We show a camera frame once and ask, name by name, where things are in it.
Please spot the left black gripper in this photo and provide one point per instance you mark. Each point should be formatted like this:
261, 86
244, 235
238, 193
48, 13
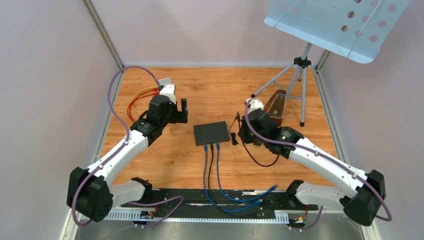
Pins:
179, 116

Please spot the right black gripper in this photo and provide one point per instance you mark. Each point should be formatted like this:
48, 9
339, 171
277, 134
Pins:
242, 134

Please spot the black network switch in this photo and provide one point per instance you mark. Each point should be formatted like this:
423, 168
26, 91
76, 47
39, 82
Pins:
211, 133

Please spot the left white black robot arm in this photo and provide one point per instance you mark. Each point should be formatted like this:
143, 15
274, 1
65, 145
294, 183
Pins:
91, 191

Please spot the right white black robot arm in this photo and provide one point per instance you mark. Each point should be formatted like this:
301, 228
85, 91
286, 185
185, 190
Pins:
358, 193

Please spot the brown wooden metronome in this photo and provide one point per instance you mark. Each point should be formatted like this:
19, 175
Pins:
275, 106

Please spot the small white router box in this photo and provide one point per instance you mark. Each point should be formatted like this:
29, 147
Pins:
165, 81

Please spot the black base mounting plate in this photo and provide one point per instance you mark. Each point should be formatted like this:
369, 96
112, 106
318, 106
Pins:
215, 204

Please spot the silver music stand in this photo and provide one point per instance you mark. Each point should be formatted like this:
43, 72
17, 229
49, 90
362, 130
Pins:
354, 29

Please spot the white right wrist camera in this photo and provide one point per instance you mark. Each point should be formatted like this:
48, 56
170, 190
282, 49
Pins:
254, 104

